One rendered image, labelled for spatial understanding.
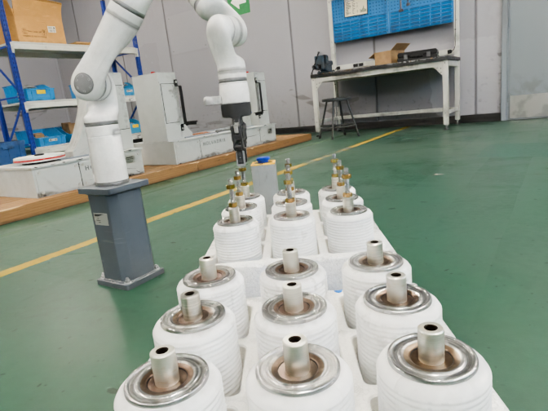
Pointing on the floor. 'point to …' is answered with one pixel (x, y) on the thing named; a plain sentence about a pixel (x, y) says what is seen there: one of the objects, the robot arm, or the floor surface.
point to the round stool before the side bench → (341, 116)
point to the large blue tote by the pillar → (9, 149)
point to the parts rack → (37, 50)
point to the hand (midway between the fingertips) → (241, 159)
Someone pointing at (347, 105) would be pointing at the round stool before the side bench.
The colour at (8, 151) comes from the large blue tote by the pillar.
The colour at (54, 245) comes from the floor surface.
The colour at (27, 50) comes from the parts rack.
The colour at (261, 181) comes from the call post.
